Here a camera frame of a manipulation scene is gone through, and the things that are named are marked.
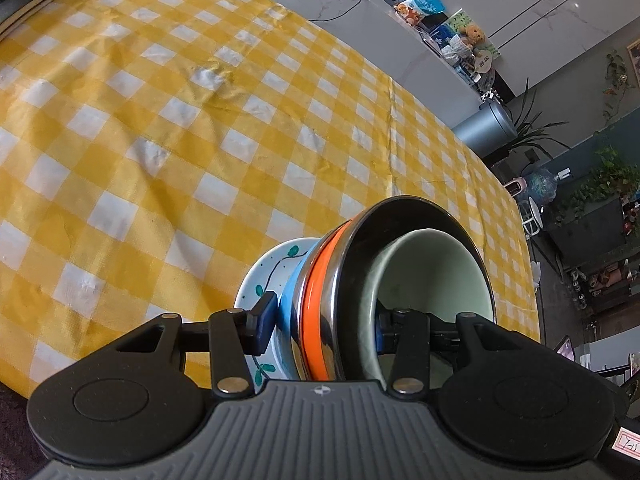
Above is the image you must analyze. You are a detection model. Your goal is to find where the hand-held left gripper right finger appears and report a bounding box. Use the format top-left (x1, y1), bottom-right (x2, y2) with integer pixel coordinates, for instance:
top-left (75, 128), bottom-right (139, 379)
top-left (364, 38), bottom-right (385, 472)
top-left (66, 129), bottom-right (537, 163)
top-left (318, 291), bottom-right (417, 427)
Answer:
top-left (375, 308), bottom-right (526, 397)

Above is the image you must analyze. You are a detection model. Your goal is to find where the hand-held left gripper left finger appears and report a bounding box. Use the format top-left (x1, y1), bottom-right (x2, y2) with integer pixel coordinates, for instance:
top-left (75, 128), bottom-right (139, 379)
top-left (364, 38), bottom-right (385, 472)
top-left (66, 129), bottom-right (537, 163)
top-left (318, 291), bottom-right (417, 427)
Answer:
top-left (114, 291), bottom-right (279, 402)

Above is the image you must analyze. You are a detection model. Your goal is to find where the blue steel bowl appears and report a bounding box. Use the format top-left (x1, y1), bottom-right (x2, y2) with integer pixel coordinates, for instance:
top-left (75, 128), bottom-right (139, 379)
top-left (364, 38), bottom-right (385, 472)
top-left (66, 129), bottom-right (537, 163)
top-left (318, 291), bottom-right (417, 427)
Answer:
top-left (276, 232), bottom-right (323, 380)

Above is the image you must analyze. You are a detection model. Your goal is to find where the white fruit-painted plate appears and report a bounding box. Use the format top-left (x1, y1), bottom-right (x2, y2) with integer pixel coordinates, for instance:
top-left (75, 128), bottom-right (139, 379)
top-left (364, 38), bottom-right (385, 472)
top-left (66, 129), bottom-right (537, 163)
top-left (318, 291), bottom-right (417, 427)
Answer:
top-left (234, 237), bottom-right (321, 395)

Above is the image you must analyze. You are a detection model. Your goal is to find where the orange steel bowl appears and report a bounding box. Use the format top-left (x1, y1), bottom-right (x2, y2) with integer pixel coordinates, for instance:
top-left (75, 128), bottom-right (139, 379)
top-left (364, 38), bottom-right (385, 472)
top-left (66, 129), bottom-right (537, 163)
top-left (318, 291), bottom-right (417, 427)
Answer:
top-left (305, 196), bottom-right (498, 384)

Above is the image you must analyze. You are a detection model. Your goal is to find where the green ceramic bowl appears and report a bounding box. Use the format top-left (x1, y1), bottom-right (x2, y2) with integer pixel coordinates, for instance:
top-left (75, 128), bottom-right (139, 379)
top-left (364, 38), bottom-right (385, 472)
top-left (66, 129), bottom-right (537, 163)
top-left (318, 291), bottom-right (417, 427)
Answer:
top-left (357, 228), bottom-right (496, 387)

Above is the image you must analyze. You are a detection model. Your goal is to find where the white round stool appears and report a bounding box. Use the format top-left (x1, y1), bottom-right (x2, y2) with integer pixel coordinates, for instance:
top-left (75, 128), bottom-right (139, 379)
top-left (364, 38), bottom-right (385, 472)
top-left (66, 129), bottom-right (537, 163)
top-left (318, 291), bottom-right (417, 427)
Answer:
top-left (517, 197), bottom-right (544, 237)

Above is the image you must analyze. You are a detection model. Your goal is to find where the yellow checked tablecloth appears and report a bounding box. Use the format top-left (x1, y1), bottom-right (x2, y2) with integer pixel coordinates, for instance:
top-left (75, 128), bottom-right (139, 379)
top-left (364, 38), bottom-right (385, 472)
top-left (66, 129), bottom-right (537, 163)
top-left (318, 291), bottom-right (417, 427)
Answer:
top-left (0, 0), bottom-right (544, 407)

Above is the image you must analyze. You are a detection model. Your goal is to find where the blue water bottle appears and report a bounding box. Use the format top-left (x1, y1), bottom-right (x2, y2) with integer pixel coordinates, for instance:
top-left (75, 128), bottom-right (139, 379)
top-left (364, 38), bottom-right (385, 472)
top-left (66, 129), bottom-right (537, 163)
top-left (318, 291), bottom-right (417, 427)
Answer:
top-left (525, 170), bottom-right (559, 204)

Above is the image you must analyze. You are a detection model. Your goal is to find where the grey trash can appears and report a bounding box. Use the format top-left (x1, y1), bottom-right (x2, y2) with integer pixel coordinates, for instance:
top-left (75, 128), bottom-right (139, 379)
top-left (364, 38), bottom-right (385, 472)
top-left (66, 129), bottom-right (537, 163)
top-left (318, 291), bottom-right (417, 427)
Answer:
top-left (452, 100), bottom-right (519, 164)

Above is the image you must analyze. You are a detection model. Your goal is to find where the tall potted plant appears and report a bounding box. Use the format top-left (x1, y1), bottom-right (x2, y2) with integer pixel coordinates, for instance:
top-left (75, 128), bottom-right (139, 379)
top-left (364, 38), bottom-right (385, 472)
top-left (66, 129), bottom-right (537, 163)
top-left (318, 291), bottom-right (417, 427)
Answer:
top-left (492, 77), bottom-right (572, 162)

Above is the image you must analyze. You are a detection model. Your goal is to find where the bushy green houseplant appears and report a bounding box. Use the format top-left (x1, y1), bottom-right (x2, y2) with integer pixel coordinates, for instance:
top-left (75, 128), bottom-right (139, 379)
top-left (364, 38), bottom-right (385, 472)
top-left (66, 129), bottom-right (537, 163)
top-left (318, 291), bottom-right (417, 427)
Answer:
top-left (554, 146), bottom-right (640, 222)

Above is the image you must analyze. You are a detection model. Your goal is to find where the white marble TV cabinet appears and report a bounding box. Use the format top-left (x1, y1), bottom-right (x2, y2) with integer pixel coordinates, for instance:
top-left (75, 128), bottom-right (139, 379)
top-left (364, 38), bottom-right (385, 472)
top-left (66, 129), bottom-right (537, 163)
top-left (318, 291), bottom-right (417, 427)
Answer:
top-left (220, 0), bottom-right (490, 127)

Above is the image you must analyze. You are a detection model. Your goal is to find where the teddy bear in basket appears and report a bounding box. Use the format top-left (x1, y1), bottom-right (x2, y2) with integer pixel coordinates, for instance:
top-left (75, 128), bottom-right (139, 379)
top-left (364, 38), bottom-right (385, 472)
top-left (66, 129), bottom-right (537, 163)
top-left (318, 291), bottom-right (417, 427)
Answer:
top-left (442, 35), bottom-right (474, 64)

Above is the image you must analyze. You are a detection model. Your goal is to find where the brown teddy bear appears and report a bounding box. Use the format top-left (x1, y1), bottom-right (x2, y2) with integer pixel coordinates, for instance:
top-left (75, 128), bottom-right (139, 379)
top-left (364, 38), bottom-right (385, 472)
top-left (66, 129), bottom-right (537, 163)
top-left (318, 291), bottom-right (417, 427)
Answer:
top-left (460, 23), bottom-right (486, 51)

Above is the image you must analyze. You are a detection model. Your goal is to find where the green picture board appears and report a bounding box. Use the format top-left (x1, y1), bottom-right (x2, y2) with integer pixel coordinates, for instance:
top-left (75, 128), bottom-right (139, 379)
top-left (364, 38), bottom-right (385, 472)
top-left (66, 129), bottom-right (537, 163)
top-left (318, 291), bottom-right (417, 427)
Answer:
top-left (439, 8), bottom-right (502, 62)

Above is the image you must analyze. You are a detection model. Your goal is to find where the blue snack bag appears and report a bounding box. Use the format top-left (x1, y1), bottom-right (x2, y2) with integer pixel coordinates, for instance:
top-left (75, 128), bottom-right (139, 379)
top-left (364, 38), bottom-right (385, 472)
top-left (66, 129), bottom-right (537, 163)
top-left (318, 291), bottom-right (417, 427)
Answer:
top-left (393, 0), bottom-right (446, 26)

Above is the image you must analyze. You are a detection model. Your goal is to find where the hanging vine plant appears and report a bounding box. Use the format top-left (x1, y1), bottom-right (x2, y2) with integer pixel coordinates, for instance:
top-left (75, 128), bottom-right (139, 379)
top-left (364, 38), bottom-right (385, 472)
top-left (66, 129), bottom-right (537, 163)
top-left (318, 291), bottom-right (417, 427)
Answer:
top-left (602, 50), bottom-right (632, 122)

